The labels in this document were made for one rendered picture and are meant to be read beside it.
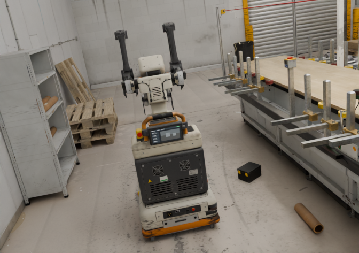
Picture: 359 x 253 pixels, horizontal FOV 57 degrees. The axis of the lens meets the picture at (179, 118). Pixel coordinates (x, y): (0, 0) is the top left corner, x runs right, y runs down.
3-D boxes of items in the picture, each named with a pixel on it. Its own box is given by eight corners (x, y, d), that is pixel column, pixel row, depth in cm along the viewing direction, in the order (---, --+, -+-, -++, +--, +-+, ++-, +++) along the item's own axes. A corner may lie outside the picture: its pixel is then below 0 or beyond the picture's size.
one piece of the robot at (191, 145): (211, 206, 267) (198, 108, 242) (145, 220, 262) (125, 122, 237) (203, 186, 299) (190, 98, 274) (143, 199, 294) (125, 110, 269)
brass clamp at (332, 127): (330, 131, 217) (330, 124, 216) (319, 125, 230) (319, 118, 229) (339, 129, 218) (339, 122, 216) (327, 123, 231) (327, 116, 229)
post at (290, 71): (291, 121, 275) (289, 68, 262) (288, 119, 280) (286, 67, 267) (296, 120, 276) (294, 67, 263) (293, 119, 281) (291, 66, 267)
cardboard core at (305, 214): (313, 225, 241) (294, 204, 270) (313, 234, 244) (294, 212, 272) (323, 222, 242) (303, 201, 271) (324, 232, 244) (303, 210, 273)
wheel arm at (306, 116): (272, 127, 242) (272, 122, 240) (270, 125, 245) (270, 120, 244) (327, 116, 246) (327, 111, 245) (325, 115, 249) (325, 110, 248)
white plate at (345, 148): (357, 161, 196) (357, 146, 193) (331, 146, 221) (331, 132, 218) (357, 161, 196) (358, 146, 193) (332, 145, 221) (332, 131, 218)
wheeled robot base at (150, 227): (221, 225, 264) (218, 198, 257) (143, 242, 258) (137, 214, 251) (203, 185, 328) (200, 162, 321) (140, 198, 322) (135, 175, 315)
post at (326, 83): (326, 148, 229) (325, 81, 215) (324, 146, 232) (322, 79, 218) (331, 147, 229) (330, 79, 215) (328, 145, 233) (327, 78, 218)
